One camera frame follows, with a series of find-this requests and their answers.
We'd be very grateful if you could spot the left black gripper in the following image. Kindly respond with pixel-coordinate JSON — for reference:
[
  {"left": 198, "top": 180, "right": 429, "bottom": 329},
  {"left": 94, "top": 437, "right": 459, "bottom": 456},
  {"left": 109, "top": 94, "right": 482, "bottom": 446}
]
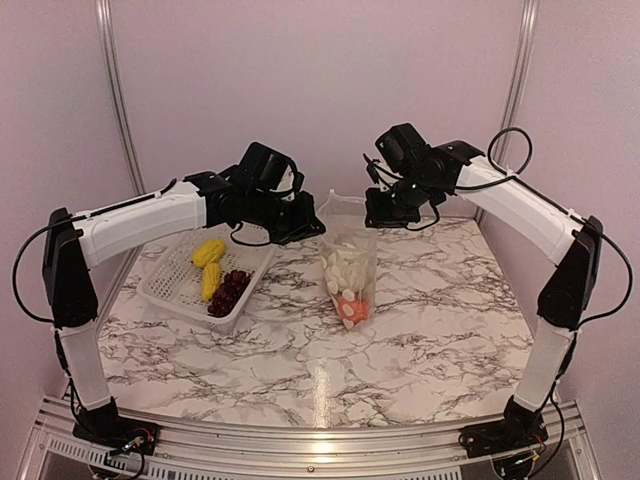
[{"left": 246, "top": 187, "right": 326, "bottom": 245}]

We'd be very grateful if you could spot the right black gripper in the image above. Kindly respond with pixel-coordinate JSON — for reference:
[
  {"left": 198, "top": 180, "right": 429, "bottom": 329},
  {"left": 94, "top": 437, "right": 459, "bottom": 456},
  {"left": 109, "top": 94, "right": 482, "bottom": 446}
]
[{"left": 365, "top": 170, "right": 441, "bottom": 227}]

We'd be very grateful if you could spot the clear zip top bag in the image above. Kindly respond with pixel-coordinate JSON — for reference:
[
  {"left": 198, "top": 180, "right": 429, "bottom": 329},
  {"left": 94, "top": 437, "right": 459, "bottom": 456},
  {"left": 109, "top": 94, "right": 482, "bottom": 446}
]
[{"left": 317, "top": 189, "right": 377, "bottom": 330}]

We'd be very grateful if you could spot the white cauliflower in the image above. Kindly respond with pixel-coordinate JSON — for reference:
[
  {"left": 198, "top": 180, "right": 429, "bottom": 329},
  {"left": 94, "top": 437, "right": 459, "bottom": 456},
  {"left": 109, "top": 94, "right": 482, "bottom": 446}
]
[{"left": 321, "top": 243, "right": 376, "bottom": 299}]

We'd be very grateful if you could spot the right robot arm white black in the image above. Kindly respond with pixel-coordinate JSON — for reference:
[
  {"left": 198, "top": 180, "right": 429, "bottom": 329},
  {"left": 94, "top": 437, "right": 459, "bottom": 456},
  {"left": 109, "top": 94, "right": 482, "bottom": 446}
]
[{"left": 365, "top": 134, "right": 601, "bottom": 448}]

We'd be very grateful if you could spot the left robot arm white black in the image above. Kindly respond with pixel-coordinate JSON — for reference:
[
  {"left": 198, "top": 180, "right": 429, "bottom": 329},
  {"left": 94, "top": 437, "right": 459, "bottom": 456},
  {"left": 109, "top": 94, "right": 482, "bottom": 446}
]
[{"left": 42, "top": 171, "right": 325, "bottom": 445}]

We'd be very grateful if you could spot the yellow banana piece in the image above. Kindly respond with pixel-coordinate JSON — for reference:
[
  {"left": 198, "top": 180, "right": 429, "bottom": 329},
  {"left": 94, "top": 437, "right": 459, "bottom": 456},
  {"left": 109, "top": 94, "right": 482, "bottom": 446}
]
[{"left": 191, "top": 239, "right": 227, "bottom": 269}]

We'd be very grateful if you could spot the yellow corn cob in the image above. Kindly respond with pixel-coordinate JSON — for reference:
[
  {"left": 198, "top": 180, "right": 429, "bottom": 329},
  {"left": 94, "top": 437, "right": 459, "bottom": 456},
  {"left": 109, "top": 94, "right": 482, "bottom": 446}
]
[{"left": 201, "top": 262, "right": 221, "bottom": 302}]

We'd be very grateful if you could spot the dark red grape bunch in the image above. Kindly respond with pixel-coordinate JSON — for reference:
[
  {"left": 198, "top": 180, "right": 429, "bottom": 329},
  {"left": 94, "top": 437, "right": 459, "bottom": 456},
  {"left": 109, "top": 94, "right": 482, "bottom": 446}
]
[{"left": 207, "top": 270, "right": 252, "bottom": 318}]

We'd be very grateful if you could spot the white plastic basket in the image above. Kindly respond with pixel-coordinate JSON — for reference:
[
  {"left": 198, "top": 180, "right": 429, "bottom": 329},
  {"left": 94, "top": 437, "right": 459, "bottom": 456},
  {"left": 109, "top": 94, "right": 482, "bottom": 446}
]
[{"left": 137, "top": 225, "right": 276, "bottom": 334}]

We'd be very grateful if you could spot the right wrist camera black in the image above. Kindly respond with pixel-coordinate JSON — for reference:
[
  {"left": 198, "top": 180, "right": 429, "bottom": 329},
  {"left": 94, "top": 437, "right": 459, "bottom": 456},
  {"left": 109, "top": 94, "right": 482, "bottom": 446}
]
[{"left": 375, "top": 123, "right": 431, "bottom": 173}]

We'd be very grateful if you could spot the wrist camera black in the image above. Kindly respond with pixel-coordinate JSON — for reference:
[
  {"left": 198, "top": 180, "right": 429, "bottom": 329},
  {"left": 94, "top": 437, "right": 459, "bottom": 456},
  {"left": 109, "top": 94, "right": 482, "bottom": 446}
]
[
  {"left": 375, "top": 123, "right": 431, "bottom": 173},
  {"left": 238, "top": 142, "right": 304, "bottom": 196}
]

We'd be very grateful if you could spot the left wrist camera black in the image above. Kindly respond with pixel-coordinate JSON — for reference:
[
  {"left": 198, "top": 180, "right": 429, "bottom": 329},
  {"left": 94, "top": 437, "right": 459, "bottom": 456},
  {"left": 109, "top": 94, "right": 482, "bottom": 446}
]
[{"left": 238, "top": 142, "right": 304, "bottom": 196}]

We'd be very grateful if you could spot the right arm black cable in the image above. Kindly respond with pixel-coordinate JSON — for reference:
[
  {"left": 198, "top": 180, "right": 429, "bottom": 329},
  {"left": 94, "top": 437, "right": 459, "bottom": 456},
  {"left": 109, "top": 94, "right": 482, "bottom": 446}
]
[{"left": 364, "top": 127, "right": 532, "bottom": 232}]

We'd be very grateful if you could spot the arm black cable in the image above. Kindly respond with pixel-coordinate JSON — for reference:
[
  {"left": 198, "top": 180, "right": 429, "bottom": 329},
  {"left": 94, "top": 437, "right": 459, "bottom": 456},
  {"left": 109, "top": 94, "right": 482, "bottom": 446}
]
[
  {"left": 364, "top": 127, "right": 532, "bottom": 232},
  {"left": 12, "top": 159, "right": 306, "bottom": 324}
]

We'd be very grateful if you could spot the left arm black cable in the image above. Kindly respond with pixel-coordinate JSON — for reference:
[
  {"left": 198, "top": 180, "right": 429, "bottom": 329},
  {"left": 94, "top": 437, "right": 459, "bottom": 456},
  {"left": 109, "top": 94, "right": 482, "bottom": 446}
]
[{"left": 12, "top": 159, "right": 306, "bottom": 324}]

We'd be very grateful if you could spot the right aluminium frame post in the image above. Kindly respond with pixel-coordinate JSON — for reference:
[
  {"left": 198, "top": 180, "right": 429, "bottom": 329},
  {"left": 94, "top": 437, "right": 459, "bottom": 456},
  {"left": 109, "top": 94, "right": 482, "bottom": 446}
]
[{"left": 477, "top": 0, "right": 540, "bottom": 224}]

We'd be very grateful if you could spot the aluminium frame post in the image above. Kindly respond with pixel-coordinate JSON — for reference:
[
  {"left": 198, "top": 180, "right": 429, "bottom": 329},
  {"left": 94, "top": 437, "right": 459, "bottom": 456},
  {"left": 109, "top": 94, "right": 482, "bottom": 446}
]
[
  {"left": 477, "top": 0, "right": 540, "bottom": 224},
  {"left": 95, "top": 0, "right": 146, "bottom": 195}
]

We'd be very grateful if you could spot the front aluminium rail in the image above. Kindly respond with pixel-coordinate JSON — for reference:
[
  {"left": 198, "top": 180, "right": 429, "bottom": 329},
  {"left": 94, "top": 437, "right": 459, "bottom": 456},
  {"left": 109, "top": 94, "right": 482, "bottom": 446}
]
[{"left": 16, "top": 397, "right": 602, "bottom": 479}]

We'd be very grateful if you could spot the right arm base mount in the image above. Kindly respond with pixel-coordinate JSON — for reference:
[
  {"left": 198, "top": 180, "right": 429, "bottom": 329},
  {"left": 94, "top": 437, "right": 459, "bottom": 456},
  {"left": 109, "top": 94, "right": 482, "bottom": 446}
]
[{"left": 458, "top": 399, "right": 549, "bottom": 458}]

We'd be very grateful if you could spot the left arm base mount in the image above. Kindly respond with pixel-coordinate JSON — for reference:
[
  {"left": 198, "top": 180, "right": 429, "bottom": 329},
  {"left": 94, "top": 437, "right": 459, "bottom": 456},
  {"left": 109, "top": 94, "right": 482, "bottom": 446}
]
[{"left": 73, "top": 398, "right": 160, "bottom": 455}]

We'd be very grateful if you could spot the left aluminium frame post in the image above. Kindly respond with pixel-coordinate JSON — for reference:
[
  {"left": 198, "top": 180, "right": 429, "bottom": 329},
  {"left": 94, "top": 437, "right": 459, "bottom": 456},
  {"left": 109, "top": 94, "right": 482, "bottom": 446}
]
[{"left": 95, "top": 0, "right": 146, "bottom": 195}]

